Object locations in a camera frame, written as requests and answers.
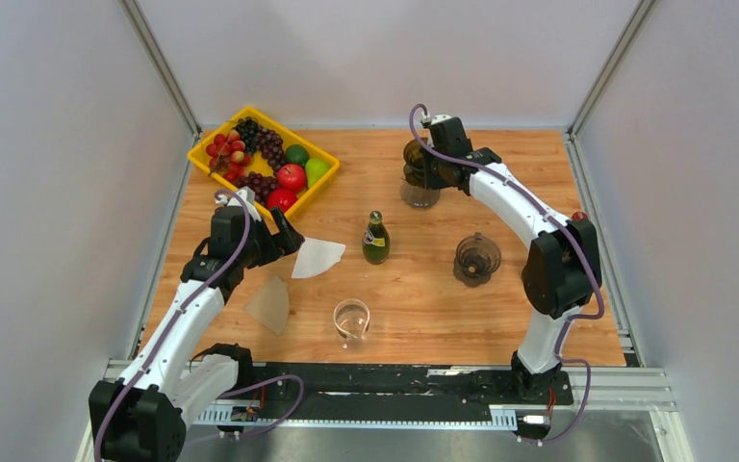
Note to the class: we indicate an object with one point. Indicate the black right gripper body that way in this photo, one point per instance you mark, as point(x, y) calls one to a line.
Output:
point(434, 171)

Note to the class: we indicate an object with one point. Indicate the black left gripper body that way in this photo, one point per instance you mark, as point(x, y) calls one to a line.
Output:
point(260, 247)

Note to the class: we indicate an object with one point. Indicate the white paper coffee filter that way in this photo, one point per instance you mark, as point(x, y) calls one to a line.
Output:
point(316, 257)

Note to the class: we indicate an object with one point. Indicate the dark olive coffee dripper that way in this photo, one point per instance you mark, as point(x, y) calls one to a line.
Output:
point(419, 165)

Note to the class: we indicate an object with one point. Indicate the grey clear plastic dripper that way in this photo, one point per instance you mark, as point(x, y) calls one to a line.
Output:
point(477, 258)

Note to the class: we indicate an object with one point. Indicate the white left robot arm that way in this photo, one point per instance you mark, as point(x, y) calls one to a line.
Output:
point(145, 413)

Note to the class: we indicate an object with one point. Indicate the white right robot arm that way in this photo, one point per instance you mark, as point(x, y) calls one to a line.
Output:
point(562, 274)

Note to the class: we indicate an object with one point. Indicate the brown paper coffee filter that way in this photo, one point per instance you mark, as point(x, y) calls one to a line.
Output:
point(270, 306)

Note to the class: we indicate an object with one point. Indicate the ribbed glass coffee server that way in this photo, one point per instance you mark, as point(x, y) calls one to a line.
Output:
point(418, 196)

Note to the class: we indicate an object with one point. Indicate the red apple near corner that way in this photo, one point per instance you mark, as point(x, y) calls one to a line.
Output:
point(281, 198)

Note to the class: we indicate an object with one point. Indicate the dark purple grape bunch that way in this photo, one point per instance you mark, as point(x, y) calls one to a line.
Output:
point(261, 185)

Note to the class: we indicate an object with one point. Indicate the red apple with stem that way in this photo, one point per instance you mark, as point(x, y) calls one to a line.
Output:
point(292, 177)

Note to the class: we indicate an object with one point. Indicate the red lychee fruit cluster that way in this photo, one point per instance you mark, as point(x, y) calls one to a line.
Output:
point(228, 155)

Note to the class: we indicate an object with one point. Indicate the green pear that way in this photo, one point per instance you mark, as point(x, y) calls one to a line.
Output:
point(315, 169)

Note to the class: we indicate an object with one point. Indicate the green Perrier glass bottle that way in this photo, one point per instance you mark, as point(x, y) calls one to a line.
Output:
point(376, 240)

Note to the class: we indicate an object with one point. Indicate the green lime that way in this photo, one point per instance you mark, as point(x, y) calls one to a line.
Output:
point(297, 154)

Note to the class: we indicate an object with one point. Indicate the clear glass beaker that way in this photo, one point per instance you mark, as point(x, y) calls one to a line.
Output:
point(352, 318)

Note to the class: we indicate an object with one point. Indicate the yellow plastic fruit tray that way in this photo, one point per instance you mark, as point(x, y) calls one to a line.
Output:
point(200, 159)

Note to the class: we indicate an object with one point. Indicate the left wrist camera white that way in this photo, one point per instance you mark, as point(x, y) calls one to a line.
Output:
point(243, 198)

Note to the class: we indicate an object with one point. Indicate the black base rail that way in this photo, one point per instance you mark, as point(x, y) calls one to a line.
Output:
point(389, 393)

